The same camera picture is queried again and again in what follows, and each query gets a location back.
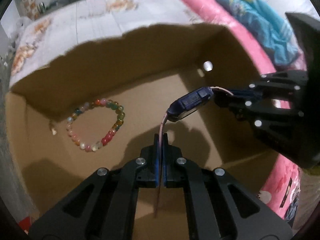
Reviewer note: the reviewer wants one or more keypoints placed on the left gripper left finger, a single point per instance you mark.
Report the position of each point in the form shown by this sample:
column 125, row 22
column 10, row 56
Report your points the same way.
column 103, row 206

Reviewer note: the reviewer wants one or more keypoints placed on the small earring in box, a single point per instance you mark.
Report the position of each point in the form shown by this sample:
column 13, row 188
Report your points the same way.
column 52, row 128

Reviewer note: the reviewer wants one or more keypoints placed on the red packet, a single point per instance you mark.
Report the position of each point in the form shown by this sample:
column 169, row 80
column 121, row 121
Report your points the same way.
column 25, row 224

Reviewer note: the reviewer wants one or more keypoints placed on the blue patterned blanket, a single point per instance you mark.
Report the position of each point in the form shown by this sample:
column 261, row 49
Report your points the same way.
column 273, row 33

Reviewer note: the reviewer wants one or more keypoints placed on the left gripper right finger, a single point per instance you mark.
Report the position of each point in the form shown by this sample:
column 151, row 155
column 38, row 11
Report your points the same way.
column 217, row 205

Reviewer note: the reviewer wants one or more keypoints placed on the pink floral quilt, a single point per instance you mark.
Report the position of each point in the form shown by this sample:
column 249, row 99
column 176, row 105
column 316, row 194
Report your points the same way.
column 281, row 189

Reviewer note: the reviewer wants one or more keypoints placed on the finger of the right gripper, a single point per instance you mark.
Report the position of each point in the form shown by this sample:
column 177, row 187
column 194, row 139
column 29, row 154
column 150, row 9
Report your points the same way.
column 294, row 134
column 284, row 86

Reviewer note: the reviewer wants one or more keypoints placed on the blue digital wrist watch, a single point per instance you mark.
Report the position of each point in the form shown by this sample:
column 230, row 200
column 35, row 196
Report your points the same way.
column 178, row 110

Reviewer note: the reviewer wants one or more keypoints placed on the brown cardboard box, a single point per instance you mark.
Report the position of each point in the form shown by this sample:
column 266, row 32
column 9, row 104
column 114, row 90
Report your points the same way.
column 145, row 71

